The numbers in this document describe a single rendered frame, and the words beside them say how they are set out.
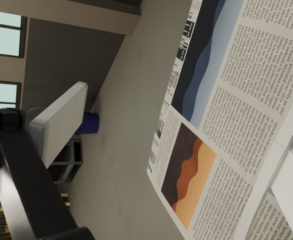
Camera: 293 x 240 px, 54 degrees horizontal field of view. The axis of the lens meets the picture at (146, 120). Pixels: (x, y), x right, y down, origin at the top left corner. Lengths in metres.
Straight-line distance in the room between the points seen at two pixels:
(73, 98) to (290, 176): 0.13
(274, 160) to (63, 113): 0.13
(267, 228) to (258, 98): 0.09
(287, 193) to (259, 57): 0.10
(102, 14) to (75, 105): 3.09
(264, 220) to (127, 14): 3.13
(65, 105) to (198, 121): 0.16
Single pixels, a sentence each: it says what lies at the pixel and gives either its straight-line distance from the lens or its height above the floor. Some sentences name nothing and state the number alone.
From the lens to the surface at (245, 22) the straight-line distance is 0.26.
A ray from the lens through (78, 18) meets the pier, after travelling 3.28.
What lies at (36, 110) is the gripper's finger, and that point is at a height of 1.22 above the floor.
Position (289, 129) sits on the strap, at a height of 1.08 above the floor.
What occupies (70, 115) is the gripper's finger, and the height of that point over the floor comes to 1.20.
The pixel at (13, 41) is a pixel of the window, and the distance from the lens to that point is 3.79.
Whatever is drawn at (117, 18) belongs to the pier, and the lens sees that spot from 3.31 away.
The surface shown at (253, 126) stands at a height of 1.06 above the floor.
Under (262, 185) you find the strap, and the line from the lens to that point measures 0.20.
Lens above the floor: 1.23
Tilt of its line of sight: 25 degrees down
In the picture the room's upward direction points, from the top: 87 degrees counter-clockwise
